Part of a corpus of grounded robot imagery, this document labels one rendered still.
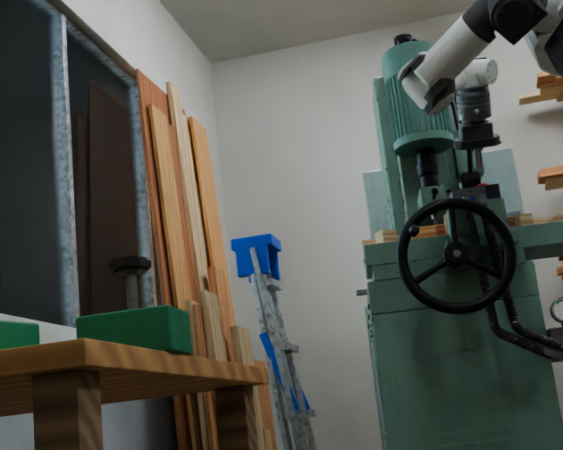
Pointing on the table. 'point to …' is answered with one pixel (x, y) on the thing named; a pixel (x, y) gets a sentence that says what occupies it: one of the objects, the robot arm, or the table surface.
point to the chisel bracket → (432, 200)
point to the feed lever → (470, 174)
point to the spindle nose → (426, 166)
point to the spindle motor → (408, 139)
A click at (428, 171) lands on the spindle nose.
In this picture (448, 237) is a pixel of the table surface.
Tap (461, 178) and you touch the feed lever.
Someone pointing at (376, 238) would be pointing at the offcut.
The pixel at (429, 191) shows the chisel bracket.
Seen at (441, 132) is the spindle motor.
